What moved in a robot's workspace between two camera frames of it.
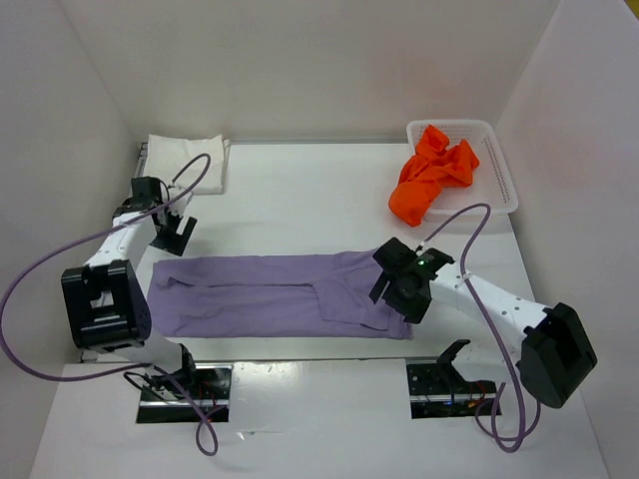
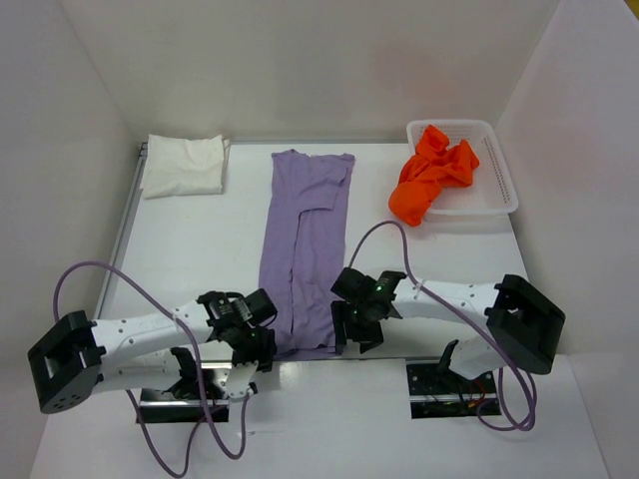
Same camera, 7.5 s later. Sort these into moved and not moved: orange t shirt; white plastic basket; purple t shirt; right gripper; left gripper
Moved: purple t shirt; right gripper; left gripper
Not moved: orange t shirt; white plastic basket
